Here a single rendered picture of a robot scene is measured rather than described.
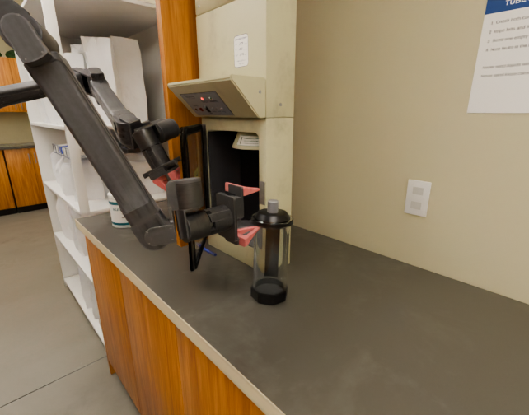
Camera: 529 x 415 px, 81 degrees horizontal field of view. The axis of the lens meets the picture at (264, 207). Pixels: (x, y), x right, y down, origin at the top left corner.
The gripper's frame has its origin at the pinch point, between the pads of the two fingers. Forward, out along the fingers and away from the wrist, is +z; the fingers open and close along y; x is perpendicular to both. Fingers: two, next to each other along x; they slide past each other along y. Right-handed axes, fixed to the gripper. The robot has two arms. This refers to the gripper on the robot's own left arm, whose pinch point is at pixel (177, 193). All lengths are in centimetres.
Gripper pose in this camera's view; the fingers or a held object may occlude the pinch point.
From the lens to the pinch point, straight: 93.1
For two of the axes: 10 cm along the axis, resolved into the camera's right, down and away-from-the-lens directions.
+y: -9.1, 4.1, 0.9
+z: 4.2, 8.6, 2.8
